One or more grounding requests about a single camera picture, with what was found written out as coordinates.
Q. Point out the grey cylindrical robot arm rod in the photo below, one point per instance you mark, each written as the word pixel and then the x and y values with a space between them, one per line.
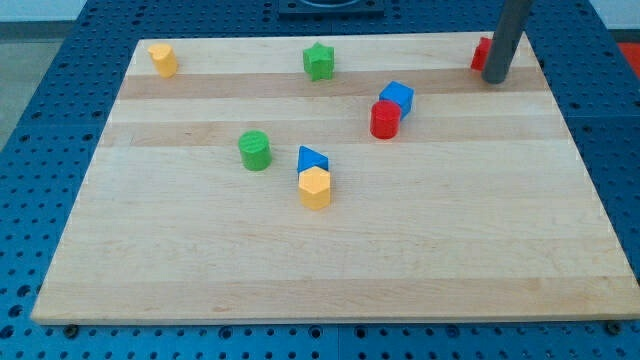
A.
pixel 505 41

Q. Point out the green star block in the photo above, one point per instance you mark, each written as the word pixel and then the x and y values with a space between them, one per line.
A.
pixel 319 61

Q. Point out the red star block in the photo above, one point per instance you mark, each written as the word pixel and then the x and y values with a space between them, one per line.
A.
pixel 481 54

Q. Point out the yellow hexagon block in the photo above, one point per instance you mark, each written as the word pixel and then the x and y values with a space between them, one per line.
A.
pixel 314 186

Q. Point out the blue triangle block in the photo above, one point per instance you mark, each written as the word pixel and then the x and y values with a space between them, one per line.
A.
pixel 308 158

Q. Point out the wooden board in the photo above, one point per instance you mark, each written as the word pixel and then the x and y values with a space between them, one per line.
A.
pixel 480 209

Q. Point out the green cylinder block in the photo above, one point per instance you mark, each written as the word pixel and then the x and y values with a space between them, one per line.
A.
pixel 255 152

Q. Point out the red cylinder block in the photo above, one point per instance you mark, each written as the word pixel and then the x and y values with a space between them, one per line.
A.
pixel 385 119

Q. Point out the blue cube block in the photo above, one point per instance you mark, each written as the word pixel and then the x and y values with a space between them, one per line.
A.
pixel 400 94

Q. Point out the yellow heart block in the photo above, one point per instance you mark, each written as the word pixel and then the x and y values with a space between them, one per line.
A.
pixel 163 58

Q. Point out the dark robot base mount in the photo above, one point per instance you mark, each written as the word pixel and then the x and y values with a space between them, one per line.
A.
pixel 329 8

